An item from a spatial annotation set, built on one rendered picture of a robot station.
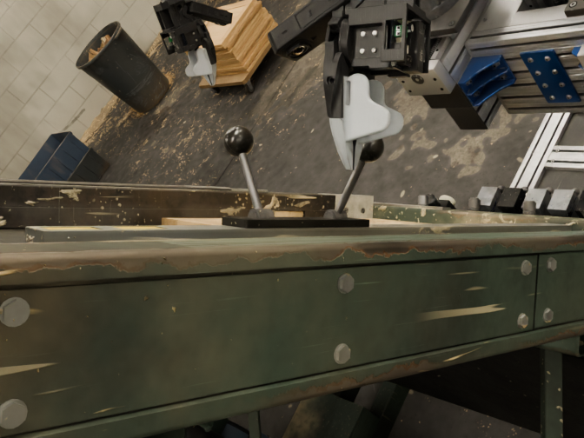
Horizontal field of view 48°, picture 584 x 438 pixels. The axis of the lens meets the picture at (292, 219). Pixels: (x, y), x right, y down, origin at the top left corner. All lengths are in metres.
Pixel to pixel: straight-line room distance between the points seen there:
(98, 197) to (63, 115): 5.44
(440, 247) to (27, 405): 0.34
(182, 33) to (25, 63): 5.05
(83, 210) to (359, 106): 0.64
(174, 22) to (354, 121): 0.94
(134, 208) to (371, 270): 0.75
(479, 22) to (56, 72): 5.23
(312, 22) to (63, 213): 0.61
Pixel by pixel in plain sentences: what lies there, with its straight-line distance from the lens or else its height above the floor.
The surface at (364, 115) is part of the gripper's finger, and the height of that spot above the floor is 1.55.
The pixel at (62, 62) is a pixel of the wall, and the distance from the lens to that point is 6.64.
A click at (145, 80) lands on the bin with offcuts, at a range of 5.70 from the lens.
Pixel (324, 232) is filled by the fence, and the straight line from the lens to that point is 0.80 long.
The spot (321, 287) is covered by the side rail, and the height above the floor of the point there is 1.58.
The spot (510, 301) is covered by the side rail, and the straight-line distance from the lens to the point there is 0.66.
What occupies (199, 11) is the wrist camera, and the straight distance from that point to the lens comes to 1.56.
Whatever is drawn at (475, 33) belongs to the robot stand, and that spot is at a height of 0.95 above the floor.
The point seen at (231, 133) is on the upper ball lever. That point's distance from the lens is 0.80.
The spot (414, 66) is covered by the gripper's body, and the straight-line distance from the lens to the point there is 0.66.
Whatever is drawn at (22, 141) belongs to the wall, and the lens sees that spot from 6.48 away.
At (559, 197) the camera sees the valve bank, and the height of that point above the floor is 0.76.
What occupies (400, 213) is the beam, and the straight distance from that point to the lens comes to 1.52.
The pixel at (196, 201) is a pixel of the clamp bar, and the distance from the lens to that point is 1.26.
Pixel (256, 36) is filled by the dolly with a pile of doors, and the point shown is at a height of 0.24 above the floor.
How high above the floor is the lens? 1.89
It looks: 34 degrees down
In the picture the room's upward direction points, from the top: 47 degrees counter-clockwise
